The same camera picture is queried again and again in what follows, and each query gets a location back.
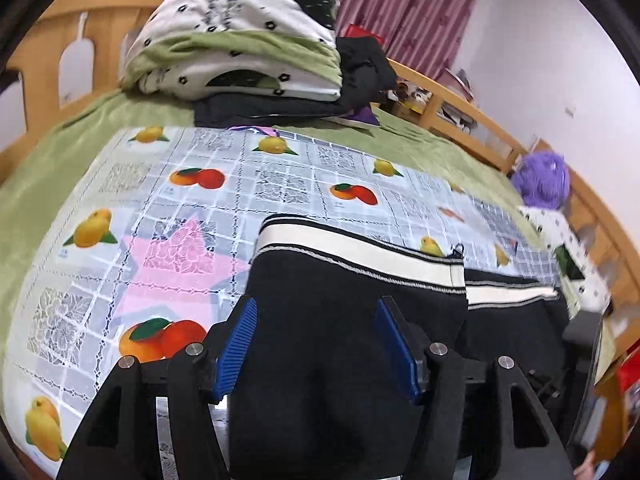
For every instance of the wooden bed frame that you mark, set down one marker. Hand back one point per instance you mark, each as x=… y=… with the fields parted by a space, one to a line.
x=447 y=114

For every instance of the grey checked cloth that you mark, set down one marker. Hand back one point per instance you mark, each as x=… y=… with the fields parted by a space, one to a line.
x=522 y=247

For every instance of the maroon striped curtain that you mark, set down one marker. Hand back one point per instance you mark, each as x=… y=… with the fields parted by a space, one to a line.
x=424 y=35

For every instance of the black sweatpants with white stripe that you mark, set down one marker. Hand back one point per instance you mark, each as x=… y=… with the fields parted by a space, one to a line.
x=334 y=380

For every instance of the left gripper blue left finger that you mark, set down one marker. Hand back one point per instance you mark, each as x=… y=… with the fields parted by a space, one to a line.
x=117 y=438

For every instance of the green bed sheet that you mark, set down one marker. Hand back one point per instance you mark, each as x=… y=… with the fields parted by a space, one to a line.
x=40 y=184

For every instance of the fruit print lace tablecloth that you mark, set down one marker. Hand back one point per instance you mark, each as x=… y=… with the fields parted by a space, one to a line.
x=162 y=225

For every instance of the floral white pillow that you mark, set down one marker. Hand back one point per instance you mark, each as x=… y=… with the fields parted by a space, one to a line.
x=588 y=290

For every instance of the folded floral white green quilt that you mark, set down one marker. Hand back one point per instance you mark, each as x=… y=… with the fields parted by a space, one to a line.
x=196 y=48

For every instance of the purple plush toy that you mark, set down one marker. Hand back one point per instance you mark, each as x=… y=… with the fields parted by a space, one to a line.
x=542 y=179

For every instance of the red chair right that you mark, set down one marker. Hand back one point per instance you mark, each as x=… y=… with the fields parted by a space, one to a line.
x=355 y=31

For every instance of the black clothes pile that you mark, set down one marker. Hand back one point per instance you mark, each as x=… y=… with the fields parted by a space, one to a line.
x=366 y=72

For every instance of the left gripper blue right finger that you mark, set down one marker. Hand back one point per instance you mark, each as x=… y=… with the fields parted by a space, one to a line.
x=518 y=440

